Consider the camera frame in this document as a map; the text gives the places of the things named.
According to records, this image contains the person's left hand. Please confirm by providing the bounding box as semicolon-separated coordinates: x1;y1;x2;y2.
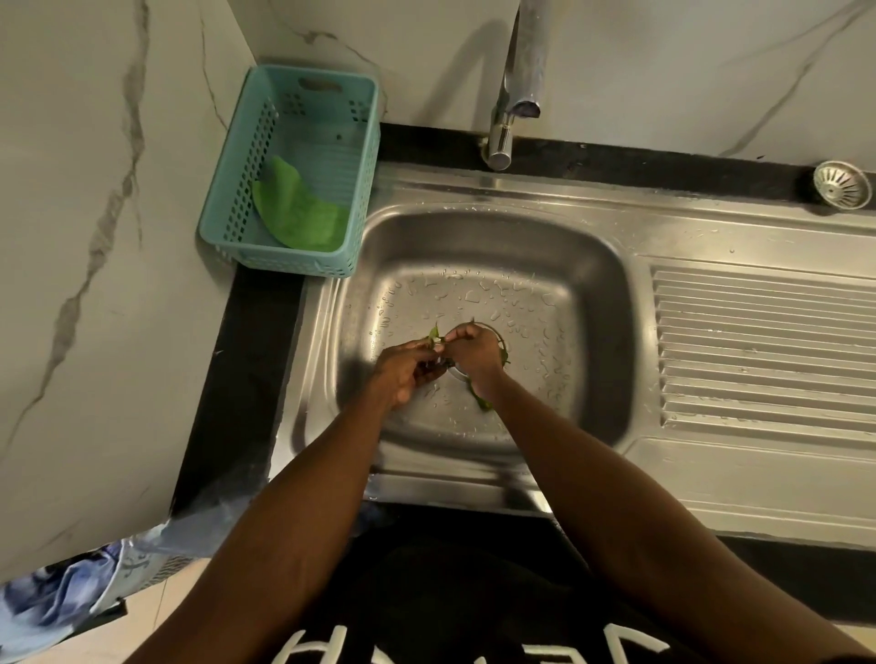
368;339;447;412

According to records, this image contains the person's right hand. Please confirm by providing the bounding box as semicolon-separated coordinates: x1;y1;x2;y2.
438;323;511;403

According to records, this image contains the small green leaf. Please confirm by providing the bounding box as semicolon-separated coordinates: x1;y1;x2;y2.
424;324;511;413

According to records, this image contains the person's right forearm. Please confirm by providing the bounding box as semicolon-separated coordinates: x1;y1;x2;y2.
485;373;876;664

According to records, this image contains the person's left forearm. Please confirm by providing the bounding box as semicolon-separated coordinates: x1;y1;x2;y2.
126;393;394;664

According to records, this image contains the large green leaf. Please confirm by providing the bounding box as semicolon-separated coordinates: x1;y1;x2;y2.
252;155;303;220
263;195;352;253

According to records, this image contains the teal plastic basket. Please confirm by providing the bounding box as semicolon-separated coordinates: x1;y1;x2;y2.
198;64;381;279

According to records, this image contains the black shirt with white print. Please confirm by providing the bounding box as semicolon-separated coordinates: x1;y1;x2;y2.
270;506;695;664

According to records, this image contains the stainless steel sink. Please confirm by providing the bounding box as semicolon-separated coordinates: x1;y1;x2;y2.
269;161;876;552

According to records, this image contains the chrome faucet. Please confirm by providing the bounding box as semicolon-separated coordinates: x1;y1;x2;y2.
482;0;553;172

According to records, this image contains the round metal sink strainer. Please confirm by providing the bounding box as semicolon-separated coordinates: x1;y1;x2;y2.
812;160;874;210

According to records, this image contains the blue and white plastic bag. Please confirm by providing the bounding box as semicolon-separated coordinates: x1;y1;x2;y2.
0;521;201;648

